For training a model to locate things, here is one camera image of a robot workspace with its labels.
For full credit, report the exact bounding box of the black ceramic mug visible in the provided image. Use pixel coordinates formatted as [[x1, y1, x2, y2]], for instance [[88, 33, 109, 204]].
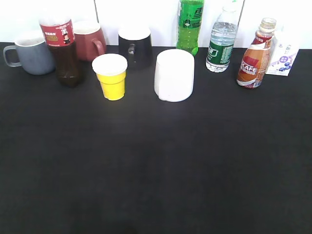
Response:
[[118, 24, 153, 70]]

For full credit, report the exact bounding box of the dark red ceramic mug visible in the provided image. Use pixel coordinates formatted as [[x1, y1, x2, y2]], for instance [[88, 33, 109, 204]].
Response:
[[73, 20, 106, 61]]

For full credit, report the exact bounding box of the orange coffee drink bottle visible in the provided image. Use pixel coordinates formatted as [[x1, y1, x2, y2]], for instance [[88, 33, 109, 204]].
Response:
[[236, 18, 276, 89]]

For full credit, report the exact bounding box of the grey ceramic mug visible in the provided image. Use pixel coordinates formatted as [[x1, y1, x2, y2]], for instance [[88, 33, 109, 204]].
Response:
[[3, 30, 56, 75]]

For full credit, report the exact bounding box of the green sprite bottle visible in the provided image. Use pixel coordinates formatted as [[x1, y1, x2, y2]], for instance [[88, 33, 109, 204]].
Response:
[[176, 0, 204, 56]]

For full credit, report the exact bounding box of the white blueberry milk carton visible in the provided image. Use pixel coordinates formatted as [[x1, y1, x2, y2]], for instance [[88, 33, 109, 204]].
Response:
[[266, 24, 300, 76]]

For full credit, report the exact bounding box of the cola bottle red label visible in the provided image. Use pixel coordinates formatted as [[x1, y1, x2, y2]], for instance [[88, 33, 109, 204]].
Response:
[[39, 9, 83, 87]]

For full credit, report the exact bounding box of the clear water bottle green label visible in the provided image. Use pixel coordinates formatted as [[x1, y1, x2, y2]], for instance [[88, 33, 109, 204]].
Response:
[[206, 2, 238, 73]]

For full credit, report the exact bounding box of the yellow paper cup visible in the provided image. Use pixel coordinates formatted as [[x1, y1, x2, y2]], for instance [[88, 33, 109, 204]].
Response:
[[92, 54, 128, 101]]

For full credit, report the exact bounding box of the white ceramic mug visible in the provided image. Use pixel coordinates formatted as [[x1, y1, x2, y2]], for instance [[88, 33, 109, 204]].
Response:
[[154, 49, 195, 102]]

